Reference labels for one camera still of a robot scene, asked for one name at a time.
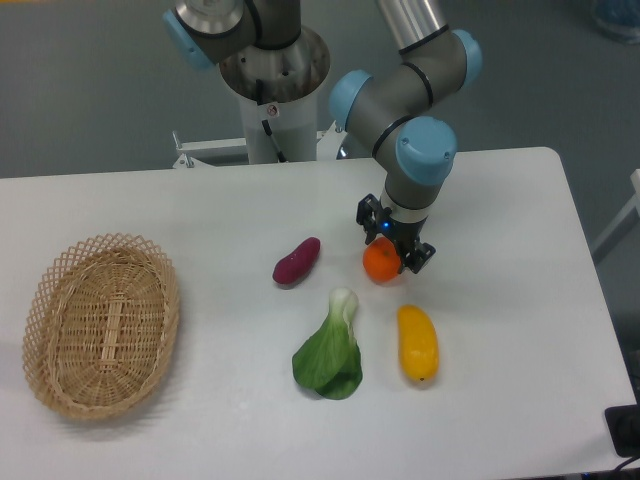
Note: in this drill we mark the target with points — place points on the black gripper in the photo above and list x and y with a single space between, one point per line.
379 220

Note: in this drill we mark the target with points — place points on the orange fruit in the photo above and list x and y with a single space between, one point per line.
381 261

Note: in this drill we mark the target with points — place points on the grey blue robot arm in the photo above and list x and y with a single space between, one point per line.
275 66

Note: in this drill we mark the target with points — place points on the yellow mango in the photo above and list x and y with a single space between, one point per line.
418 346

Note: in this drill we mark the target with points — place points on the purple sweet potato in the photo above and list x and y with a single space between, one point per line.
294 267

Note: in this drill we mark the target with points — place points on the green bok choy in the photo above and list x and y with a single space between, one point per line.
329 361

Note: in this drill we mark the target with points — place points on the black device at table edge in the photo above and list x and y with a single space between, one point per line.
623 426

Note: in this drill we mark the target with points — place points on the woven wicker basket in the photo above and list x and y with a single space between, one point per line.
102 327

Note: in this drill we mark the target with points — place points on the blue object top right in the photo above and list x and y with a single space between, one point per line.
617 19

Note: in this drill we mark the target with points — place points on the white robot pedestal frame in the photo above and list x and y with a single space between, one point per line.
273 133

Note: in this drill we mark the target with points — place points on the white frame at right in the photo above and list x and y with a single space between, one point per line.
621 225

